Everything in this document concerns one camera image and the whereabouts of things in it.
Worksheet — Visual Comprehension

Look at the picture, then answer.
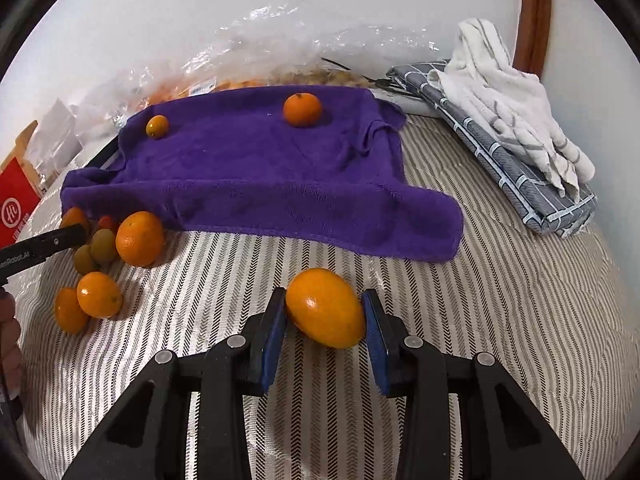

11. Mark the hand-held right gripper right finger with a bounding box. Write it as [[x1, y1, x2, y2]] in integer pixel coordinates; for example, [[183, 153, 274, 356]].
[[361, 289, 586, 480]]

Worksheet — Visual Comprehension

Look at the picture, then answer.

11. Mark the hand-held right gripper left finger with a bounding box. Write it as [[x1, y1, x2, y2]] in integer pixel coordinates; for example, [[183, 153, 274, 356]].
[[62, 287, 288, 480]]

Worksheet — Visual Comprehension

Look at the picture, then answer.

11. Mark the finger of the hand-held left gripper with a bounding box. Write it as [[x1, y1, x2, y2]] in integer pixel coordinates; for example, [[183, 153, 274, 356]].
[[27, 225, 87, 263]]

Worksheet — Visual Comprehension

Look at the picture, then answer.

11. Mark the small green fruit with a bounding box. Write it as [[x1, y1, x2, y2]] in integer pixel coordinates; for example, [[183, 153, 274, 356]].
[[73, 245, 99, 276], [91, 228, 120, 263]]

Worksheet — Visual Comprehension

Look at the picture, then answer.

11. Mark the oval orange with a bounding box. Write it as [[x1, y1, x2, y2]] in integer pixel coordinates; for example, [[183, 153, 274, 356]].
[[285, 268, 367, 350]]

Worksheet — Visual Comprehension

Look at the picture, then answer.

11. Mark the person's left hand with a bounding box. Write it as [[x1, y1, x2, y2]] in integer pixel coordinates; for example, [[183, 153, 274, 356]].
[[0, 287, 23, 391]]

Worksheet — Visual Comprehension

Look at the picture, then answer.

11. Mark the red paper bag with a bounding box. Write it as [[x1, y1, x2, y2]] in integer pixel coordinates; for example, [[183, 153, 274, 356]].
[[0, 157, 43, 251]]

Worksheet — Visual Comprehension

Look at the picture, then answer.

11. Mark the crumpled clear plastic bag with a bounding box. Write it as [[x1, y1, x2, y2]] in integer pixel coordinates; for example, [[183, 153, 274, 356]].
[[35, 99, 86, 186]]

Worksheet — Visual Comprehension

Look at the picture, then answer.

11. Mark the striped bed cover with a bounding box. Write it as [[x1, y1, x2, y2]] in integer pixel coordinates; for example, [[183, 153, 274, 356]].
[[15, 110, 640, 480]]

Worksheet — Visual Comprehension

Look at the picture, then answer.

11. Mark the purple towel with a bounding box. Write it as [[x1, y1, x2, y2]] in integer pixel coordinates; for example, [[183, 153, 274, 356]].
[[60, 86, 465, 264]]

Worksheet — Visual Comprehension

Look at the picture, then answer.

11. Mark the clear plastic bag of oranges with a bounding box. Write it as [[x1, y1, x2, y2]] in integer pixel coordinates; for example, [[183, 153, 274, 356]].
[[85, 35, 281, 121]]

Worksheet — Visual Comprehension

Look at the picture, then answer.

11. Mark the grey checked folded cloth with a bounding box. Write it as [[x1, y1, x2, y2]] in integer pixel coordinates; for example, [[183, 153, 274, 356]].
[[387, 60, 598, 236]]

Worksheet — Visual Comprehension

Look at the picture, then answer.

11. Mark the white striped towel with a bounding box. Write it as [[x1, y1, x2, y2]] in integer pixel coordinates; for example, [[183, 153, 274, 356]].
[[427, 18, 596, 198]]

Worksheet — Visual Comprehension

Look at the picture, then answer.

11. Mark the clear plastic bag of nuts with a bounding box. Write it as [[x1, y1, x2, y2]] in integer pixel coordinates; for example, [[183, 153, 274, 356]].
[[215, 0, 451, 92]]

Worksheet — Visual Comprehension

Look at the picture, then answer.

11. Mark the black cable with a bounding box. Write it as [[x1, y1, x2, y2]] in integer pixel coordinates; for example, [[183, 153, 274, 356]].
[[320, 57, 406, 93]]

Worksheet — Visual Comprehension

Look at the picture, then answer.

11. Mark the brown wooden frame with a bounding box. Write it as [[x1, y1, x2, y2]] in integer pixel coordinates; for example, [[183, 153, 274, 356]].
[[512, 0, 552, 76]]

